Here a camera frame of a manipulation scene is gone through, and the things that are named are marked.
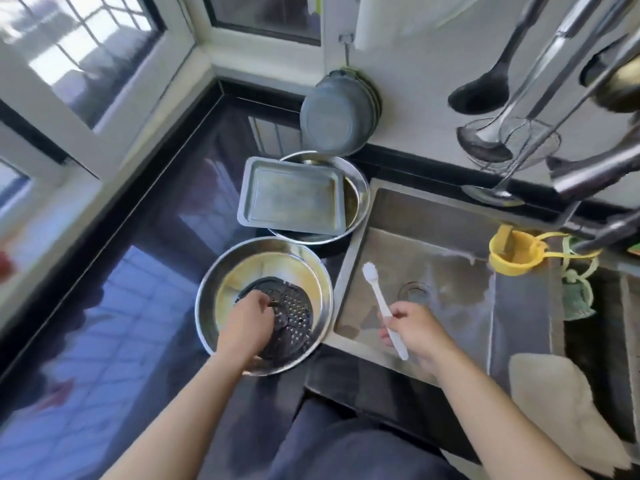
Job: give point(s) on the person's left hand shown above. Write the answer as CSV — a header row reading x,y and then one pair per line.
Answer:
x,y
250,327

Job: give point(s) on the person's right hand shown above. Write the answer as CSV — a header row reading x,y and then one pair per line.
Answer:
x,y
418,333

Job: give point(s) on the black round steamer rack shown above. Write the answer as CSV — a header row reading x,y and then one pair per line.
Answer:
x,y
292,315

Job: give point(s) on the round steel pan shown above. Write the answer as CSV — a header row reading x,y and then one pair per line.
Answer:
x,y
225,285

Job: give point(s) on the white cleaning brush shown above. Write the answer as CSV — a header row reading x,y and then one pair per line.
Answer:
x,y
376,287

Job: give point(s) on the person's right forearm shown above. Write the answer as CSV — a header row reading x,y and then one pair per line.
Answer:
x,y
500,425

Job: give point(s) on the person's left forearm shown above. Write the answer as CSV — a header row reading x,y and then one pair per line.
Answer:
x,y
180,425

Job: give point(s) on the stainless steel sink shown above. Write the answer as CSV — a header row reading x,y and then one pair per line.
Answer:
x,y
450,255

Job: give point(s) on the yellow hanging sink cup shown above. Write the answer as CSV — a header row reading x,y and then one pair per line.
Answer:
x,y
515,253

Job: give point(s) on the rectangular steel tray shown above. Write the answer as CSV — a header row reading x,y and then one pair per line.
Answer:
x,y
295,195

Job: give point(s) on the round steel basin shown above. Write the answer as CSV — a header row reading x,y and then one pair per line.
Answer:
x,y
355,195

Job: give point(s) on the green hanging sponge holder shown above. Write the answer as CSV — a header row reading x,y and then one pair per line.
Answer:
x,y
577,295

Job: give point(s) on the white dish rag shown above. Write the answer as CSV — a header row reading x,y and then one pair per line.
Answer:
x,y
570,410

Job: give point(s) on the steel soup ladle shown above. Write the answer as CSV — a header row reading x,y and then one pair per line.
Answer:
x,y
482,145

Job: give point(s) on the grey hanging basin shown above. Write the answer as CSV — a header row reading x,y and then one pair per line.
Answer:
x,y
335,117

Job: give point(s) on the dark green hanging basin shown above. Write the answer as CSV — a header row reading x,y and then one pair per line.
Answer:
x,y
374,100

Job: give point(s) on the steel gooseneck faucet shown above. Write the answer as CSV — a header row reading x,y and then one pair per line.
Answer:
x,y
600,170

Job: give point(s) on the hanging steel ladles and skimmer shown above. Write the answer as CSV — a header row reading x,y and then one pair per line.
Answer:
x,y
480,95

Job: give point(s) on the small red object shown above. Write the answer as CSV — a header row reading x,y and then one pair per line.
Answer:
x,y
5,265

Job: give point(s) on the white hanging cloth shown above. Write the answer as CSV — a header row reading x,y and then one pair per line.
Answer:
x,y
410,20

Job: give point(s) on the steel wall hook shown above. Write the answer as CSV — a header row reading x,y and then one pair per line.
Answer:
x,y
347,50

